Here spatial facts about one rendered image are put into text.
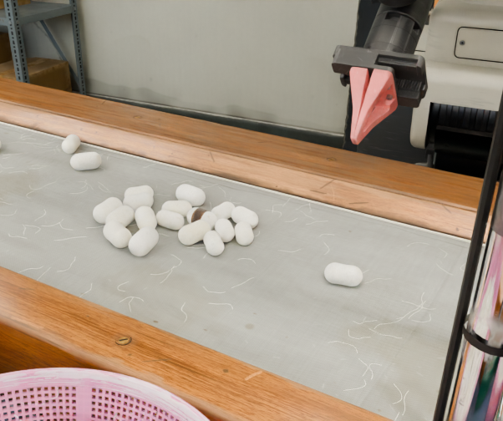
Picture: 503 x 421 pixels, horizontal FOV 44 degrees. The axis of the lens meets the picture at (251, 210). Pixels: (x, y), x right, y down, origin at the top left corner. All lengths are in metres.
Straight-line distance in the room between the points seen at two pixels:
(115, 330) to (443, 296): 0.29
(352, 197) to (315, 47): 2.00
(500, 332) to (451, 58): 0.89
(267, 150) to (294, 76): 1.96
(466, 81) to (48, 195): 0.68
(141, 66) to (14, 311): 2.62
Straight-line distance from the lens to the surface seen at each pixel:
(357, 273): 0.57
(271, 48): 2.75
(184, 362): 0.45
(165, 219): 0.65
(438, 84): 1.09
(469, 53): 1.12
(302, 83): 2.73
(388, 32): 0.74
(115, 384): 0.44
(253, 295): 0.56
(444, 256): 0.65
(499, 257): 0.25
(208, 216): 0.64
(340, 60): 0.72
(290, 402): 0.42
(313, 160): 0.77
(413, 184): 0.73
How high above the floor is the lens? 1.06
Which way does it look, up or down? 28 degrees down
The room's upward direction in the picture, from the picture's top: 1 degrees clockwise
